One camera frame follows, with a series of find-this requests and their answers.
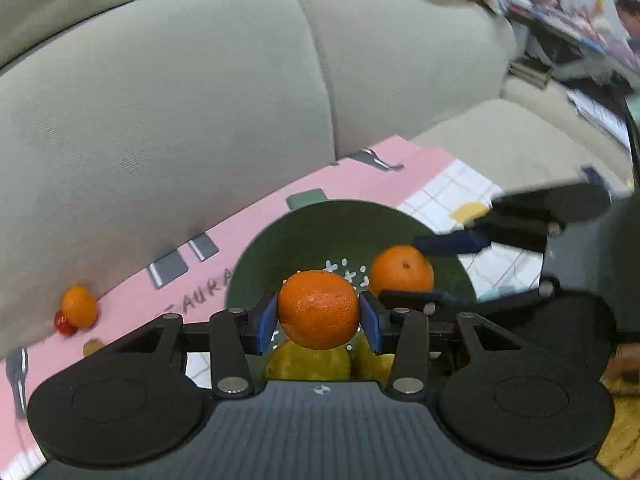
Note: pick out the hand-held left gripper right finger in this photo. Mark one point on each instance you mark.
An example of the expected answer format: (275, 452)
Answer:
(371, 321)

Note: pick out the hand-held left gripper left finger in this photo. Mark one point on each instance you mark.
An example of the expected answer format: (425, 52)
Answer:
(266, 322)

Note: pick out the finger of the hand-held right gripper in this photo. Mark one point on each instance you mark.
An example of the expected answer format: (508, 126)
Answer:
(425, 297)
(452, 244)

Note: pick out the orange tangerine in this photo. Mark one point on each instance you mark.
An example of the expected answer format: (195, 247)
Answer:
(79, 305)
(402, 270)
(318, 307)

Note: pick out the yellow-green pear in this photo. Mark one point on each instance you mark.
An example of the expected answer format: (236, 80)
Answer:
(307, 362)

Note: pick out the green perforated colander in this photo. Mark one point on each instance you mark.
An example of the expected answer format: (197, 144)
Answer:
(305, 235)

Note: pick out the pink checked printed cloth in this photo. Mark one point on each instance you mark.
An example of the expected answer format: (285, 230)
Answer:
(150, 305)

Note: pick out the yellow fluffy blanket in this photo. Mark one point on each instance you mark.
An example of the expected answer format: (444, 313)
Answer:
(622, 410)

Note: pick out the brown longan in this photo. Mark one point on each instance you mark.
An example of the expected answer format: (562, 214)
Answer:
(91, 346)

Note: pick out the red cherry tomato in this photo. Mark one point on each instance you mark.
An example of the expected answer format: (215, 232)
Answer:
(63, 325)

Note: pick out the beige sofa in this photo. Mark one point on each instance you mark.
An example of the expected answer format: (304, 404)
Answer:
(175, 110)

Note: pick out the pile of books and papers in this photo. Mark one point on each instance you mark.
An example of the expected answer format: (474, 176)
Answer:
(565, 20)

